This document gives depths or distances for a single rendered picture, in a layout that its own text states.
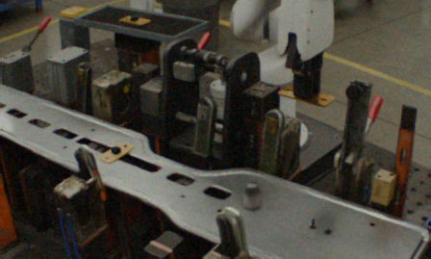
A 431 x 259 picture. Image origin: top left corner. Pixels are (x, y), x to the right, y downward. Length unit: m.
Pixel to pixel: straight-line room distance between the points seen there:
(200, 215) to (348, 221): 0.26
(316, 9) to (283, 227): 0.41
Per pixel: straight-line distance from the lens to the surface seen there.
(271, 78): 1.69
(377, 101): 1.25
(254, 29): 1.61
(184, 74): 1.36
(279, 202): 1.18
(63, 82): 1.61
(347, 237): 1.11
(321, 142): 1.83
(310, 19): 0.90
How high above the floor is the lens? 1.67
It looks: 30 degrees down
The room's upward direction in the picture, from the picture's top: straight up
